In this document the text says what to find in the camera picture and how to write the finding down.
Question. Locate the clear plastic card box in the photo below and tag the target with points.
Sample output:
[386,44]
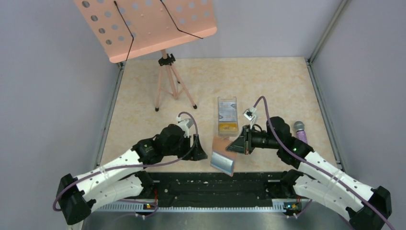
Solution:
[228,134]

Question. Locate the yellow credit card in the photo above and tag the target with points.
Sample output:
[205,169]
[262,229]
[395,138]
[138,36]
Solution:
[228,127]

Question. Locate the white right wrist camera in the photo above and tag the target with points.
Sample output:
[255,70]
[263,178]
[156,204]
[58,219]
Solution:
[251,115]

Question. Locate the purple glitter microphone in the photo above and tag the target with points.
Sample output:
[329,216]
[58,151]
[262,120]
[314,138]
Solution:
[299,129]

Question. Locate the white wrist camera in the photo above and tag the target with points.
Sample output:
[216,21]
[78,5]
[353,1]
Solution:
[251,115]
[185,124]

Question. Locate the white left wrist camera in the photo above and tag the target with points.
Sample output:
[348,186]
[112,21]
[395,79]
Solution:
[185,124]

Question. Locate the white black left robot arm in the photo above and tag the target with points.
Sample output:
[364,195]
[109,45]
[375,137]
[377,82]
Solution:
[78,196]

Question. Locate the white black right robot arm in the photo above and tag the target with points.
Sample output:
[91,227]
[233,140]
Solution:
[363,207]

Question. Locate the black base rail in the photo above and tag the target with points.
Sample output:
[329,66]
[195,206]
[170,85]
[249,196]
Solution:
[214,189]

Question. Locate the pink music stand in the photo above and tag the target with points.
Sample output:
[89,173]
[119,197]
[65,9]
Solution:
[128,29]

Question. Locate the silver credit cards stack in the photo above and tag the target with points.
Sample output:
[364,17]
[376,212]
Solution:
[227,110]

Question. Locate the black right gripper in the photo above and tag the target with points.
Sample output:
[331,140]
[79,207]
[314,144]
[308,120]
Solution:
[243,144]

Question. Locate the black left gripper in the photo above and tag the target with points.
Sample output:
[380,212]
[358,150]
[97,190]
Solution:
[195,153]

